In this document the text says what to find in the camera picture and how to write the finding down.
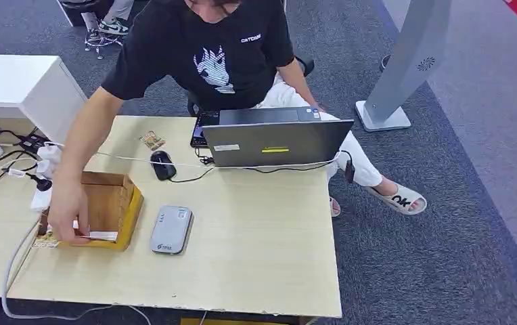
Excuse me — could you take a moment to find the black mouse cable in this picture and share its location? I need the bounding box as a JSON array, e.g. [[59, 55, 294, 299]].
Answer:
[[168, 154, 217, 184]]

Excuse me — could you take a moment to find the person's right hand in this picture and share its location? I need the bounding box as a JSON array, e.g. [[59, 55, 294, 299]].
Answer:
[[47, 177, 92, 246]]

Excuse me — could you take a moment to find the grey kiosk stand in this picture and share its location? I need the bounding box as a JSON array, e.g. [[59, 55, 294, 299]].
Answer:
[[355, 0, 453, 133]]

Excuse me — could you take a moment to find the pale wooden desk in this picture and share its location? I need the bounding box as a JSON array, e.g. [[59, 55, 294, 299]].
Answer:
[[0, 115, 344, 320]]

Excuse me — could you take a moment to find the white cabinet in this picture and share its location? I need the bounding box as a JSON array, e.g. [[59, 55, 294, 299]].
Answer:
[[0, 54, 89, 146]]

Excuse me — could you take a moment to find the black plug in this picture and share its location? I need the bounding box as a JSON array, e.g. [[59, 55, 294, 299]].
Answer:
[[24, 172, 53, 193]]

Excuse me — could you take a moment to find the black smartphone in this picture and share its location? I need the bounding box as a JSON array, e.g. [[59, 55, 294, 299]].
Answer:
[[189, 110, 221, 150]]

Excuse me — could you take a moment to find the black computer mouse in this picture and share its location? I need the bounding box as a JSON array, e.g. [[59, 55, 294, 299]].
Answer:
[[149, 150, 178, 182]]

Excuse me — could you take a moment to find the white card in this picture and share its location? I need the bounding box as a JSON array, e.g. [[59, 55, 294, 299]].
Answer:
[[72, 219, 120, 242]]

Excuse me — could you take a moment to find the grey card reader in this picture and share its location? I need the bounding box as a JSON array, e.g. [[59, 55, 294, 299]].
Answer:
[[149, 204, 194, 256]]

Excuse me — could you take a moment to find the wooden card box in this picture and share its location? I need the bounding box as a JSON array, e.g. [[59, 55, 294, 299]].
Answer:
[[35, 171, 145, 252]]

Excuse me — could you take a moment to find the chrome base stool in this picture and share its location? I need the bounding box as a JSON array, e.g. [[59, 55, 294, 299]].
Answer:
[[83, 28, 126, 60]]

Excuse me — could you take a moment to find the white plug adapter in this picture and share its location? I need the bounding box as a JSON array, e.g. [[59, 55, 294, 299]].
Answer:
[[35, 159, 58, 179], [37, 144, 64, 167]]

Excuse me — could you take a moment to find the person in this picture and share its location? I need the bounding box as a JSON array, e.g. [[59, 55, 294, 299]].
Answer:
[[47, 0, 428, 246], [83, 0, 135, 41]]

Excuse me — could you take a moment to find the thick grey cable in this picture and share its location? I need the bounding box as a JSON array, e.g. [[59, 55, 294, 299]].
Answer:
[[0, 214, 153, 325]]

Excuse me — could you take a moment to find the grey laptop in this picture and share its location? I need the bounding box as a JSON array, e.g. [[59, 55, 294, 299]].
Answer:
[[201, 106, 355, 168]]

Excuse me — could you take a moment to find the white power strip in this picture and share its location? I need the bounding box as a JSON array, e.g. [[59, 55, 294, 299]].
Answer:
[[30, 142, 64, 213]]

